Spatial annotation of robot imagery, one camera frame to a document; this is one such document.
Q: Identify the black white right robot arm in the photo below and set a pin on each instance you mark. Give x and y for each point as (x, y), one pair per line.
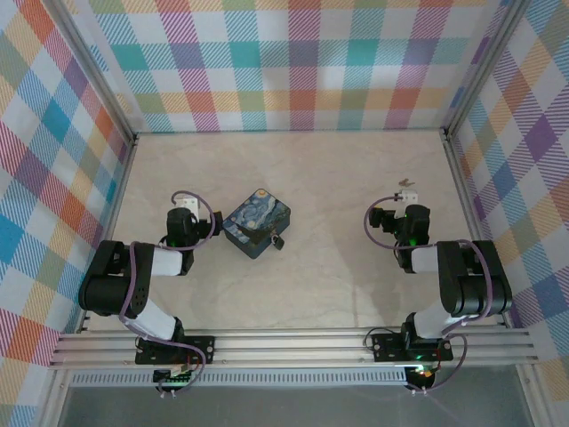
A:
(471, 284)

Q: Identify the starry night print box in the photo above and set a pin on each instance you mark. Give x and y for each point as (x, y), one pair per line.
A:
(255, 222)

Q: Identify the aluminium table side bar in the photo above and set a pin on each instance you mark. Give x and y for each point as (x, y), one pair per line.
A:
(473, 222)
(106, 236)

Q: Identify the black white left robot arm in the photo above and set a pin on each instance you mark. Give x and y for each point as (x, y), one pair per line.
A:
(111, 293)

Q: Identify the aluminium frame post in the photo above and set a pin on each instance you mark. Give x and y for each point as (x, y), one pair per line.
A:
(95, 71)
(489, 66)

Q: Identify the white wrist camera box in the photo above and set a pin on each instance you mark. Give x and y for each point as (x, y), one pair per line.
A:
(409, 195)
(189, 203)

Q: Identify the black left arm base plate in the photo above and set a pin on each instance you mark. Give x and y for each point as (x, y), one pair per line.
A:
(202, 349)

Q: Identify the small metal key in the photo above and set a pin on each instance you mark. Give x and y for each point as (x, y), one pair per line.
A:
(405, 182)

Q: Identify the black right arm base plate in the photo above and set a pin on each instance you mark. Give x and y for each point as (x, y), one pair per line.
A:
(384, 347)

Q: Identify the aluminium mounting rail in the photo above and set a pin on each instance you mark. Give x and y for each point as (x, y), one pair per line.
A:
(289, 349)

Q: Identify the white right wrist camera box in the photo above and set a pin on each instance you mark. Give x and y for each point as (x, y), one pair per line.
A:
(409, 195)

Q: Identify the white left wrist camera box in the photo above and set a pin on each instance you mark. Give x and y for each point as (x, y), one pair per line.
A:
(189, 203)

